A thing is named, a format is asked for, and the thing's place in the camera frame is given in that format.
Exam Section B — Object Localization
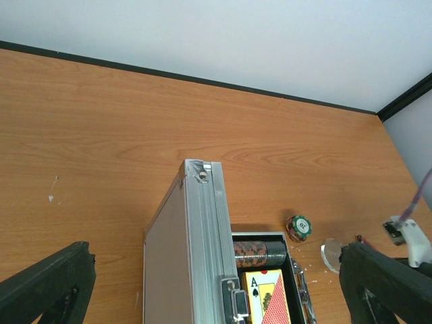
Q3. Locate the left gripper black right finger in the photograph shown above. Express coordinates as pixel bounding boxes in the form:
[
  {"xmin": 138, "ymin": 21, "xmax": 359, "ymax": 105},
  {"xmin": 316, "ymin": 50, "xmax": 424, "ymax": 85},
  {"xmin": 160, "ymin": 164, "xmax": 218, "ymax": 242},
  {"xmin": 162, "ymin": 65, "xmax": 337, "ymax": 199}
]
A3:
[{"xmin": 339, "ymin": 242, "xmax": 431, "ymax": 323}]

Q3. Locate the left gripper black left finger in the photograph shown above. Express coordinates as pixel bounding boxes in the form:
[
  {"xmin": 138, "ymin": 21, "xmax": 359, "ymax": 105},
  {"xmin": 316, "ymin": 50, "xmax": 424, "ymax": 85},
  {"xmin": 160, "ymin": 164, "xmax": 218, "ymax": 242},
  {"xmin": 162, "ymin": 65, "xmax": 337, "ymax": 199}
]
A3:
[{"xmin": 1, "ymin": 241, "xmax": 96, "ymax": 323}]

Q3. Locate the clear round acrylic disc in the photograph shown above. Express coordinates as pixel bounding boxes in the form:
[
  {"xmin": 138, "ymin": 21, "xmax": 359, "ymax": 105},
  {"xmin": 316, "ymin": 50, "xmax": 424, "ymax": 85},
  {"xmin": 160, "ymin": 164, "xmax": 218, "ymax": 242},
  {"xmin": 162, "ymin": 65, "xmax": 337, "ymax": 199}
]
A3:
[{"xmin": 321, "ymin": 238, "xmax": 342, "ymax": 273}]

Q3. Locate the red playing card box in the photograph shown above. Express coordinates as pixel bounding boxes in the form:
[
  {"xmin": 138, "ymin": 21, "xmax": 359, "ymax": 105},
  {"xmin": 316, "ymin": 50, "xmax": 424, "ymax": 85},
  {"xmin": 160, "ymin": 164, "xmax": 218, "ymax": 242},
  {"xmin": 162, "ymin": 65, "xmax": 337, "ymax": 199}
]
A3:
[{"xmin": 242, "ymin": 269, "xmax": 292, "ymax": 324}]

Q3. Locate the aluminium poker case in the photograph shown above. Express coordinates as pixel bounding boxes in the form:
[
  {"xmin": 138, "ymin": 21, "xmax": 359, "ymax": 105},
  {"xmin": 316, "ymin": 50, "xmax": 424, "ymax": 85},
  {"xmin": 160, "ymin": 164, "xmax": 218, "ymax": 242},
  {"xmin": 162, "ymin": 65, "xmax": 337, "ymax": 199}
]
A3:
[{"xmin": 142, "ymin": 159, "xmax": 317, "ymax": 323}]

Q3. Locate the small poker chip stack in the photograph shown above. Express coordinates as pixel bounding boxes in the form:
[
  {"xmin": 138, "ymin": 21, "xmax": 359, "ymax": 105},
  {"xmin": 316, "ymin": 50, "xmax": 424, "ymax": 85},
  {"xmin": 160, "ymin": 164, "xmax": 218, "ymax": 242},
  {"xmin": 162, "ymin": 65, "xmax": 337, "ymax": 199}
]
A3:
[{"xmin": 286, "ymin": 215, "xmax": 313, "ymax": 242}]

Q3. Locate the upper poker chip row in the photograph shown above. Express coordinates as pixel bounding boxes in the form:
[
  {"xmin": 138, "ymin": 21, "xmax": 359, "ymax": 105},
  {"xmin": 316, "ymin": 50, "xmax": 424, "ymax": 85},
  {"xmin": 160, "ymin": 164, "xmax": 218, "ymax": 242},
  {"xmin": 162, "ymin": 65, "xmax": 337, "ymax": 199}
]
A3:
[{"xmin": 233, "ymin": 241, "xmax": 287, "ymax": 268}]

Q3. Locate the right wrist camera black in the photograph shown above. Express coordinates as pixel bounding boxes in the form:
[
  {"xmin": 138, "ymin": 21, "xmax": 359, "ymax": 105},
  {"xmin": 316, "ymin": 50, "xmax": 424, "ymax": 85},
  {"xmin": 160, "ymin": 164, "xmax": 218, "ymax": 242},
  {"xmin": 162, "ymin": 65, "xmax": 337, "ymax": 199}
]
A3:
[{"xmin": 382, "ymin": 218, "xmax": 432, "ymax": 269}]

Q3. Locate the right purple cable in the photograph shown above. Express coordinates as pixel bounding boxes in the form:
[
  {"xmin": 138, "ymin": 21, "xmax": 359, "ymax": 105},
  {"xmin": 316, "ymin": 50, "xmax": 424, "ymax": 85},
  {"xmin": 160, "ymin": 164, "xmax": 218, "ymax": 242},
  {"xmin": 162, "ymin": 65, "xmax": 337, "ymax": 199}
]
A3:
[{"xmin": 400, "ymin": 167, "xmax": 432, "ymax": 223}]

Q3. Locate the right black frame post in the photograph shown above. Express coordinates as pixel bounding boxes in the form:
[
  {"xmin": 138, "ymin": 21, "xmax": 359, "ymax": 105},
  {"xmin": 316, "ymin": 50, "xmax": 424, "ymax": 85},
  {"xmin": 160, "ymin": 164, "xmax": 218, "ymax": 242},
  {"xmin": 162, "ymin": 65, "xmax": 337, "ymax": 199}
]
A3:
[{"xmin": 377, "ymin": 73, "xmax": 432, "ymax": 123}]

